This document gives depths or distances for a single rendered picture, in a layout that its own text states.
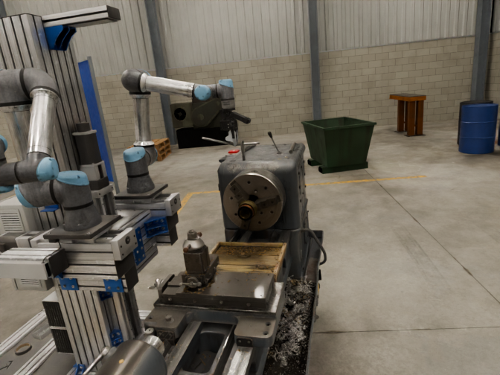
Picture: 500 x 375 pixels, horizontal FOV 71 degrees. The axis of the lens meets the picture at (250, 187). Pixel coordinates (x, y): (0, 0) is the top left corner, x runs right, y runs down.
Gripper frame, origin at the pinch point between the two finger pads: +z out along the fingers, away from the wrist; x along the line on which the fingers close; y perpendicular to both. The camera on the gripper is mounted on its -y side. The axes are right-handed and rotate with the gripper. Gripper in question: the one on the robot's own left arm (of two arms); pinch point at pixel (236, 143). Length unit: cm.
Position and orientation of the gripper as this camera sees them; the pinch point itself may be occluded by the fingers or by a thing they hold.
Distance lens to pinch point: 199.5
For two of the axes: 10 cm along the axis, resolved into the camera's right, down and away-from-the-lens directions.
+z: 1.0, 9.5, 2.8
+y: -9.7, 0.3, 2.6
